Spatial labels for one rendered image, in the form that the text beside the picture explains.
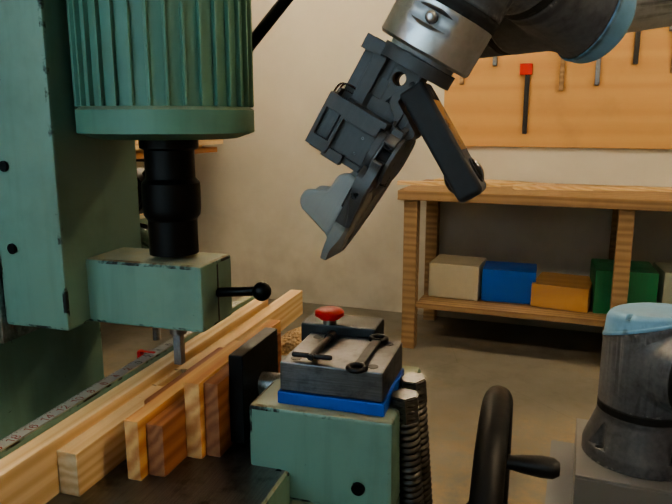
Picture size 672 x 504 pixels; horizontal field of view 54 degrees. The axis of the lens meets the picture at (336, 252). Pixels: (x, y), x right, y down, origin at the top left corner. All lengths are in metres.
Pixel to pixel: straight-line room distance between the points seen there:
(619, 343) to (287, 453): 0.73
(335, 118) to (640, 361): 0.76
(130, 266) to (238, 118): 0.19
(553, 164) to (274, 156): 1.73
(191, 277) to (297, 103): 3.62
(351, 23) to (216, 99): 3.55
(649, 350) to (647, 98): 2.80
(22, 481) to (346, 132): 0.40
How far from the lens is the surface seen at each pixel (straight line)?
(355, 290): 4.26
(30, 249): 0.74
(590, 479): 1.24
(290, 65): 4.29
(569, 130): 3.89
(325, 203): 0.63
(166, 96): 0.62
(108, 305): 0.74
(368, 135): 0.61
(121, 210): 0.79
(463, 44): 0.59
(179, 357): 0.75
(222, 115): 0.64
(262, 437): 0.63
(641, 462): 1.26
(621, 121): 3.89
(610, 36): 0.70
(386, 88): 0.62
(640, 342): 1.20
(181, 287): 0.68
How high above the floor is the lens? 1.22
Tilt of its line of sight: 12 degrees down
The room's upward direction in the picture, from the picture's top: straight up
